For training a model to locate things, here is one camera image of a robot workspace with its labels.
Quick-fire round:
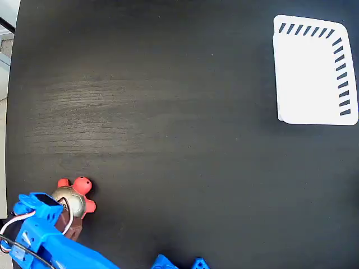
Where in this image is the black camera cable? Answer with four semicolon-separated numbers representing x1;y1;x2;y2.
0;234;56;267

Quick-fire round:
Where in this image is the red turtle toy gold shell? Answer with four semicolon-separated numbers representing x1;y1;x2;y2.
50;175;98;221

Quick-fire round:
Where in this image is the grey box beside table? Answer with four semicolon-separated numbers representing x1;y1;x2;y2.
0;35;13;68

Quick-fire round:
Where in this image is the white slotted plastic tray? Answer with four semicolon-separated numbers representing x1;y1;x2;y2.
272;14;359;126

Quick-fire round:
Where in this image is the black metal bar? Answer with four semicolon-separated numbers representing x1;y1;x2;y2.
0;16;16;34

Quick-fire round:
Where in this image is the white red servo wire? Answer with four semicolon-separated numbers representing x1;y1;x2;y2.
0;197;76;254

